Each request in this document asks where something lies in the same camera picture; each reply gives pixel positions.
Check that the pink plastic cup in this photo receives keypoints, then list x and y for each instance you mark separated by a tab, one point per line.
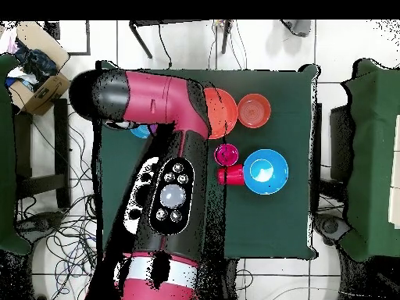
229	156

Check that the red plastic cup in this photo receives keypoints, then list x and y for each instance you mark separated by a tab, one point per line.
232	175

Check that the large orange plastic bowl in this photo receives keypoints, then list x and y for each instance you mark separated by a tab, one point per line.
225	112

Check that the small blue flat-bottomed bowl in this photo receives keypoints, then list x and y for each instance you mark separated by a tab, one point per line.
140	132

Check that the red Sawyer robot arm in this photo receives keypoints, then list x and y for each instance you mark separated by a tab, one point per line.
156	93

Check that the large blue plastic bowl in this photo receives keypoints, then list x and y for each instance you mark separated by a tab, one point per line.
275	172

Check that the small orange flat-bottomed bowl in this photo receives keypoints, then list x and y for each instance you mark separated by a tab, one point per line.
254	111

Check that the dark green tablecloth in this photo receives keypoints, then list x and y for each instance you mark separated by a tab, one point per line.
265	218

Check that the black stand base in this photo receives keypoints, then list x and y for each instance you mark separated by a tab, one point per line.
40	223
331	226

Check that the cardboard box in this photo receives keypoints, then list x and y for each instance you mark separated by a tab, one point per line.
47	93

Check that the green cloth covered table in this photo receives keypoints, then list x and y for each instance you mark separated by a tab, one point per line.
372	156
7	156

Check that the dark clothes bundle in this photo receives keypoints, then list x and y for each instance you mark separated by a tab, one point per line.
37	64

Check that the beige board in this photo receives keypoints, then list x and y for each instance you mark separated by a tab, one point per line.
395	172

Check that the black box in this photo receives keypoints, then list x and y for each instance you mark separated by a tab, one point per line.
52	29

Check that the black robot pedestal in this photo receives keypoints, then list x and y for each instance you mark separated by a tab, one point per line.
231	278

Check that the black metal table frame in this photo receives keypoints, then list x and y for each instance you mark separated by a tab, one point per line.
225	37

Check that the black bench frame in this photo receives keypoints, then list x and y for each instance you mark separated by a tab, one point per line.
61	140

